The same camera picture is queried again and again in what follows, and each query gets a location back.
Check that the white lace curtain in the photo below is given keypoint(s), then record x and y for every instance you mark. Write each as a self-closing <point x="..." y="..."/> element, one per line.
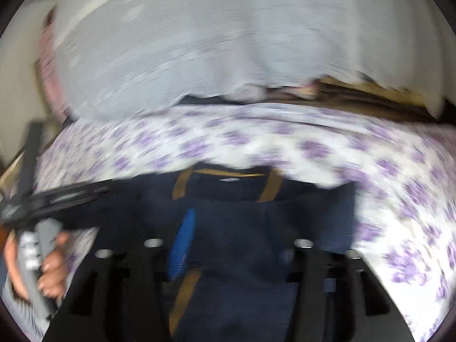
<point x="185" y="42"/>

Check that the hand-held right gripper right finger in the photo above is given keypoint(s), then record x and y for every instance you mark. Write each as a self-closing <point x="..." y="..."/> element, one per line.
<point x="310" y="268"/>

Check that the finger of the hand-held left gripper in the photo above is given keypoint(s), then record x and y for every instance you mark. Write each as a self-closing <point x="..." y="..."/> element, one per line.
<point x="71" y="193"/>

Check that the person's left hand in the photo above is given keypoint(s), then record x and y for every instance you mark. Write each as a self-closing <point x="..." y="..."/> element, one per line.
<point x="55" y="267"/>

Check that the pink crumpled clothes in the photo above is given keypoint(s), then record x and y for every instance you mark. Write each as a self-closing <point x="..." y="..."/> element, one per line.
<point x="249" y="92"/>

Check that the pink cloth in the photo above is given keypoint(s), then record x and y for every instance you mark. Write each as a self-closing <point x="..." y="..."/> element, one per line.
<point x="50" y="78"/>

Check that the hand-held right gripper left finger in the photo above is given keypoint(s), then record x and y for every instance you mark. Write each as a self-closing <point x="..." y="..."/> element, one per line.
<point x="183" y="245"/>

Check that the purple floral bedsheet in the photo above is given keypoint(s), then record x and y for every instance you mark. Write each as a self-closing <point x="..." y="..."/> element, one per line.
<point x="292" y="142"/>

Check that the navy sweater with yellow stripes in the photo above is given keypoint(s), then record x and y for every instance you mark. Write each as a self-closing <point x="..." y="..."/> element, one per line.
<point x="249" y="221"/>

